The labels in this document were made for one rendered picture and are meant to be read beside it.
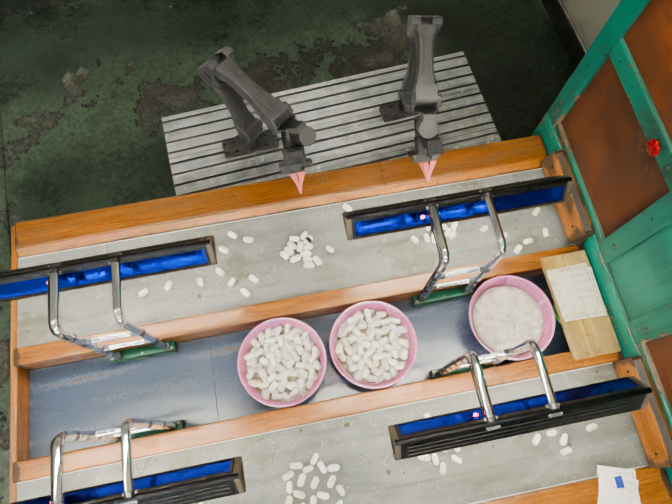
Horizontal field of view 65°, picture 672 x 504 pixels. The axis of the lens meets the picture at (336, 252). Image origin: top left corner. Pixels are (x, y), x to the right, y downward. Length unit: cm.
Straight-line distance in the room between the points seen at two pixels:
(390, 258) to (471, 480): 70
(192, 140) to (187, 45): 123
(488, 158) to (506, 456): 96
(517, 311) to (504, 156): 54
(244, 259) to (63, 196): 139
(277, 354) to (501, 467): 73
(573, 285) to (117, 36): 265
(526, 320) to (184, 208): 116
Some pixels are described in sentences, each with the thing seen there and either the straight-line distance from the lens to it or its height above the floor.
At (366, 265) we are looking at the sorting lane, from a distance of 173.
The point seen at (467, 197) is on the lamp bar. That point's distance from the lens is 145.
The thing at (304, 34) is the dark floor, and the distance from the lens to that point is 319.
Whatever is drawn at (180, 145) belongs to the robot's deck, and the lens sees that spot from 206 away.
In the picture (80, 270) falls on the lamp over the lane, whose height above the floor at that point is 110.
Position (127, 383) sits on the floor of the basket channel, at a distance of 183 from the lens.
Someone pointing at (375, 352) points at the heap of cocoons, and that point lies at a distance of 168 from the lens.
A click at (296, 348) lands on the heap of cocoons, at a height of 74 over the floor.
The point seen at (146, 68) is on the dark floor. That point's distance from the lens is 319.
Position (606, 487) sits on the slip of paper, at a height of 77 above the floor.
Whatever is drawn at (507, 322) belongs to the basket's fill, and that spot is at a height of 74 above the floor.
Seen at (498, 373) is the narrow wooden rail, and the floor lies 76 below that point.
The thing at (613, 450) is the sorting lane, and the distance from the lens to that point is 184.
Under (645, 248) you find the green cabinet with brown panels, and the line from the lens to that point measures 167.
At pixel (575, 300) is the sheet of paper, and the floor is 78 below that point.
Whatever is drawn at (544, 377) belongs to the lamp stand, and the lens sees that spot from 136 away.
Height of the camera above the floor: 238
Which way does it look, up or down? 71 degrees down
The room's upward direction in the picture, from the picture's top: 2 degrees clockwise
